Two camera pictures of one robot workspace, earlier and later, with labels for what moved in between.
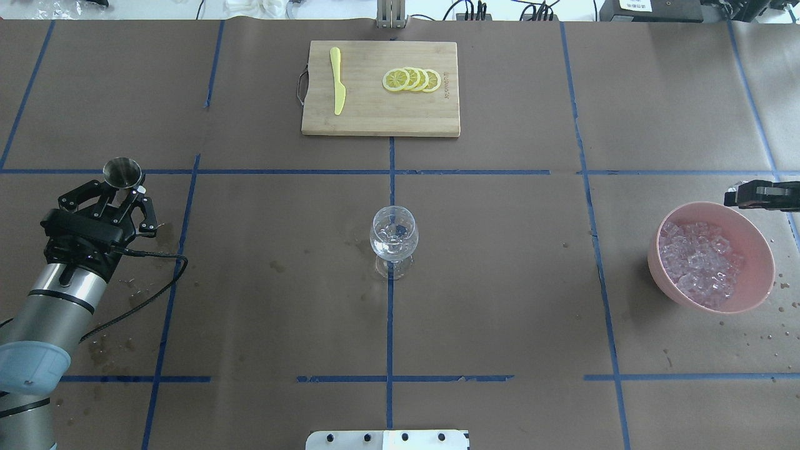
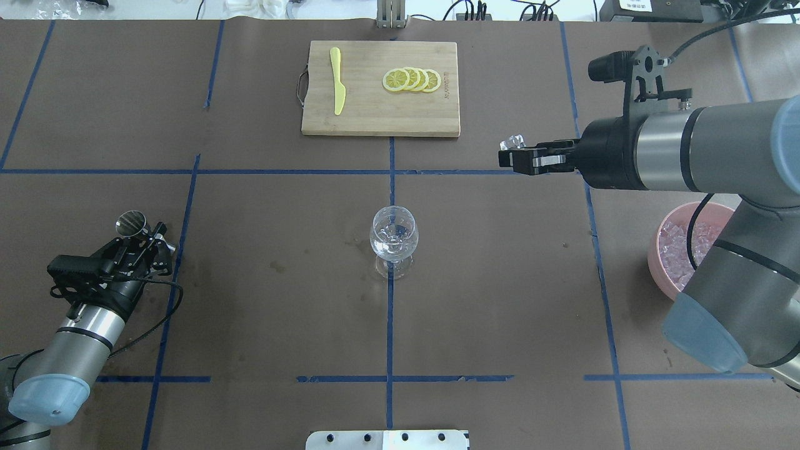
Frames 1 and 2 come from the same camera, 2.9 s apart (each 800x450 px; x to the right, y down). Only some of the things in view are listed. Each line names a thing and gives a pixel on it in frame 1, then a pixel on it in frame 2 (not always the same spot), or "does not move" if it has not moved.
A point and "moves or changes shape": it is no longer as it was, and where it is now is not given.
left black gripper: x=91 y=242 to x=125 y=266
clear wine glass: x=394 y=237 does not move
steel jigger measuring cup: x=123 y=173 moves or changes shape
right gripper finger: x=765 y=195 to x=535 y=161
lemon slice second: x=424 y=79 does not move
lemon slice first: x=434 y=80 does not move
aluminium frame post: x=391 y=14 does not move
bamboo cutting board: x=370 y=109 does not move
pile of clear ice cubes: x=701 y=264 does not move
